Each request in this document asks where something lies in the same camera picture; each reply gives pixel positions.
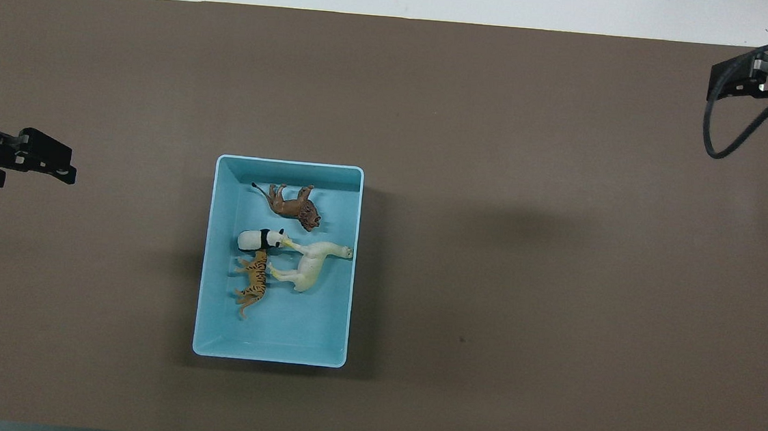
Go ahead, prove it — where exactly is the black and white panda toy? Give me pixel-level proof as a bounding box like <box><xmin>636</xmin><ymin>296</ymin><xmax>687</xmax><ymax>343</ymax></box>
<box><xmin>236</xmin><ymin>225</ymin><xmax>293</xmax><ymax>258</ymax></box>

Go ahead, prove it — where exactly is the orange striped tiger toy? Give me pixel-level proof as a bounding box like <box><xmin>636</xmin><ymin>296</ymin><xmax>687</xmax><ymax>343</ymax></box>
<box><xmin>230</xmin><ymin>248</ymin><xmax>272</xmax><ymax>322</ymax></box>

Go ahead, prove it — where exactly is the brown lion toy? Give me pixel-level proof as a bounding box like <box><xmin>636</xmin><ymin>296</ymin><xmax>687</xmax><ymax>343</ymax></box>
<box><xmin>248</xmin><ymin>180</ymin><xmax>324</xmax><ymax>232</ymax></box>

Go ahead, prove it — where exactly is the cream horse toy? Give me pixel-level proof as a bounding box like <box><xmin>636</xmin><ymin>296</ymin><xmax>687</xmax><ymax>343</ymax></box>
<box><xmin>266</xmin><ymin>236</ymin><xmax>355</xmax><ymax>297</ymax></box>

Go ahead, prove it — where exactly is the light blue storage box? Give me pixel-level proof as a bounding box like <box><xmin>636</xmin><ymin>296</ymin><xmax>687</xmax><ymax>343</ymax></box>
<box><xmin>192</xmin><ymin>154</ymin><xmax>365</xmax><ymax>369</ymax></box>

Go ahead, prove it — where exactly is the brown table mat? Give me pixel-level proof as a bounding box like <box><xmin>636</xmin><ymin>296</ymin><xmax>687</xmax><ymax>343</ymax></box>
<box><xmin>0</xmin><ymin>0</ymin><xmax>768</xmax><ymax>431</ymax></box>

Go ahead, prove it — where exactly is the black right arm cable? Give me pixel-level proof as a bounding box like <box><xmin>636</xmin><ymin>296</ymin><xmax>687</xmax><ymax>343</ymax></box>
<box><xmin>700</xmin><ymin>37</ymin><xmax>768</xmax><ymax>163</ymax></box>

